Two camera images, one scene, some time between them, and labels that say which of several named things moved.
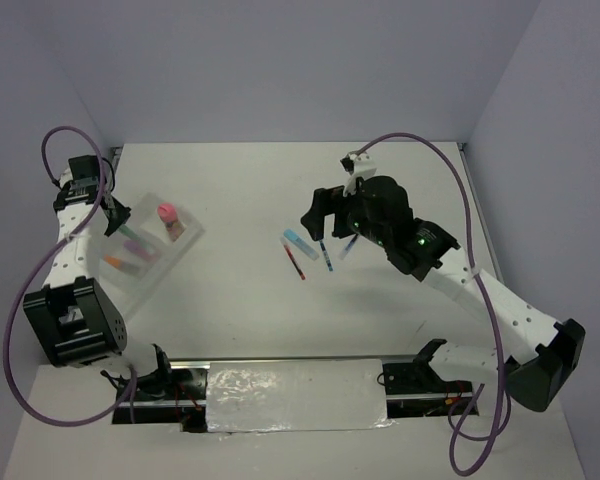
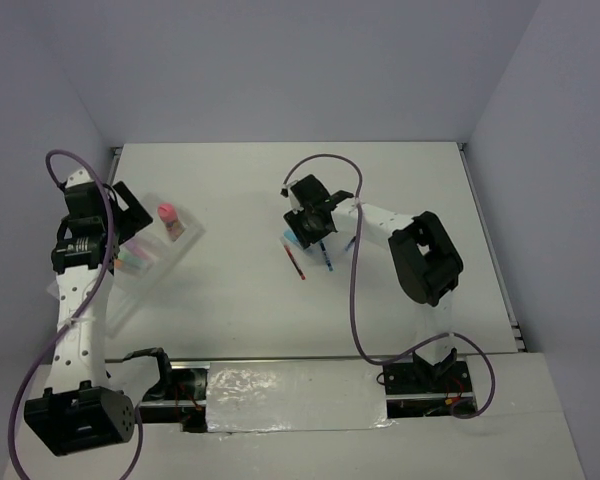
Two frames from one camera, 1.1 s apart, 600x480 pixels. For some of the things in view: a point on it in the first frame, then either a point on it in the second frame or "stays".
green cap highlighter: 129,232 → 124,255
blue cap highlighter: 300,244 stays
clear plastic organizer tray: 135,259 stays
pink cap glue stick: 168,213 stays
